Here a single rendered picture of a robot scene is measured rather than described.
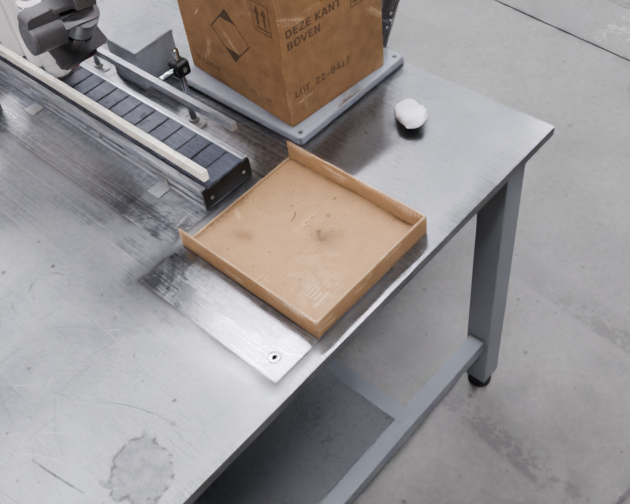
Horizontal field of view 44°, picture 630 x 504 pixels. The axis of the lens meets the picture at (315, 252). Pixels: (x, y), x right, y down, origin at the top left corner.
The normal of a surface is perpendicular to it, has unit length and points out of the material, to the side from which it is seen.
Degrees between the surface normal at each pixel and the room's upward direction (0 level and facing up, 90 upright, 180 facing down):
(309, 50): 90
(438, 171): 0
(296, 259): 0
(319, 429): 0
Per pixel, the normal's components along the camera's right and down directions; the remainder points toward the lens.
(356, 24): 0.69, 0.51
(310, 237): -0.10, -0.65
